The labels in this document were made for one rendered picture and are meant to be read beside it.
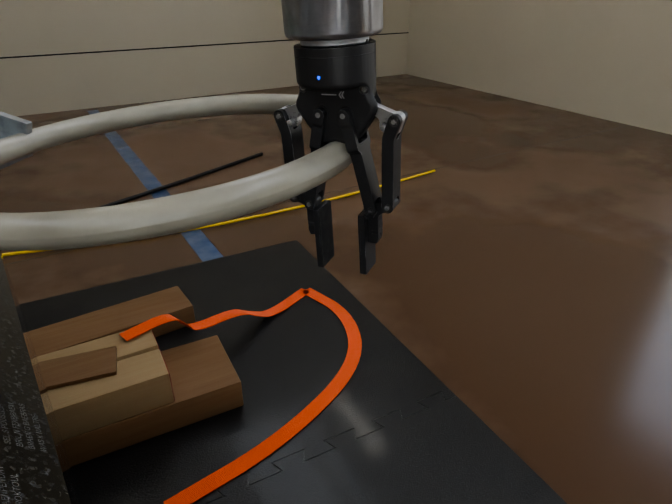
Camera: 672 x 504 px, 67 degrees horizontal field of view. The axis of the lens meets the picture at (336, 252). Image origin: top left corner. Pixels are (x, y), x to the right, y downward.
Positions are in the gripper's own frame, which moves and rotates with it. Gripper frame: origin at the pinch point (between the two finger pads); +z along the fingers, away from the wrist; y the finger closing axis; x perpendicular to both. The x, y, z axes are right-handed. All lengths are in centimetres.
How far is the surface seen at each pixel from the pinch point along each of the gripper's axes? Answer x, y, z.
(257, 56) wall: -452, 299, 46
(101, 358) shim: -23, 83, 59
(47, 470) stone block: 25.1, 25.7, 20.0
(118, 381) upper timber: -19, 73, 61
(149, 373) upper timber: -24, 68, 61
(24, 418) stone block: 21.6, 33.1, 18.4
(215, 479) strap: -16, 46, 81
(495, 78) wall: -534, 60, 80
